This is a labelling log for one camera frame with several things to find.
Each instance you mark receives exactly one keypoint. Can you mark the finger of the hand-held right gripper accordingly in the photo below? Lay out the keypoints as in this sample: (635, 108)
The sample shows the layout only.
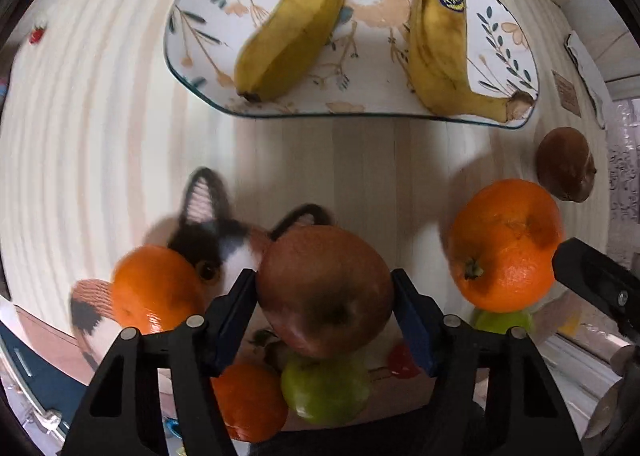
(595, 278)

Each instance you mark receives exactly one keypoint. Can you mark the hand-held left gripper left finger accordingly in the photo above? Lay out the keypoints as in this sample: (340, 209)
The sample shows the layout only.
(239, 308)

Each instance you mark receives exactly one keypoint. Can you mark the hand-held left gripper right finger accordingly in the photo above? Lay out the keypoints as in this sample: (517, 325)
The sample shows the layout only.
(411, 318)

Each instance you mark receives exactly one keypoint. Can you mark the small red fruit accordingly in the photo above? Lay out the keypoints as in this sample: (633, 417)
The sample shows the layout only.
(402, 362)

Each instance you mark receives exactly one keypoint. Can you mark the small mandarin orange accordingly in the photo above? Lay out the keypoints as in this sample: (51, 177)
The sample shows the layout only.
(155, 291)
(250, 403)

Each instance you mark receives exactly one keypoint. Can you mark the red apple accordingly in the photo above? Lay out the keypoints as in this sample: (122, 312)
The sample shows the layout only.
(325, 286)

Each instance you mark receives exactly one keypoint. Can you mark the green apple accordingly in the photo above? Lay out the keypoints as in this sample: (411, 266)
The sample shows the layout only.
(502, 321)
(325, 391)

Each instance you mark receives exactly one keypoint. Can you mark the large orange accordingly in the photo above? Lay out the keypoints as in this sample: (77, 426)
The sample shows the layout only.
(505, 246)

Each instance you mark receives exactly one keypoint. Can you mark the brown pear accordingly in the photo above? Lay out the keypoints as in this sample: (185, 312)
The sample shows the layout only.
(565, 163)

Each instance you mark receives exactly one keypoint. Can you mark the floral ceramic plate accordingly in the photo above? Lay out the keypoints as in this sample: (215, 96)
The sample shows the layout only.
(380, 61)

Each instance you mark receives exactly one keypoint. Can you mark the cat-shaped mat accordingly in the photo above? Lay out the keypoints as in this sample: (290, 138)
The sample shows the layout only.
(200, 231)

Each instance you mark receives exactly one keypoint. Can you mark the brown rectangular label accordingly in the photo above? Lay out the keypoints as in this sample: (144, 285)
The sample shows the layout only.
(566, 93)

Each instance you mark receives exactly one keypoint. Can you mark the white folded paper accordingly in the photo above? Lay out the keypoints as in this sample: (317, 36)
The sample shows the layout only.
(587, 76)

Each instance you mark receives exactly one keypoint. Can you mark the striped tablecloth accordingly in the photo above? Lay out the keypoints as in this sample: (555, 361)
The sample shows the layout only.
(100, 146)

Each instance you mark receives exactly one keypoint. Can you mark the dark blue panel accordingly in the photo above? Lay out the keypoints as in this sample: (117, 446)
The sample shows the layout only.
(35, 376)

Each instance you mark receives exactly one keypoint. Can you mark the yellow banana with blue sticker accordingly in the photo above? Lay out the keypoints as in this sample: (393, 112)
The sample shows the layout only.
(440, 46)

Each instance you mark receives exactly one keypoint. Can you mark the plain yellow banana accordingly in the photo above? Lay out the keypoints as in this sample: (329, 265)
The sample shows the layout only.
(300, 21)

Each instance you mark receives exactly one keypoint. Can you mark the strawberry sticker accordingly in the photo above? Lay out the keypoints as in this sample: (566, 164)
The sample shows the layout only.
(37, 34)

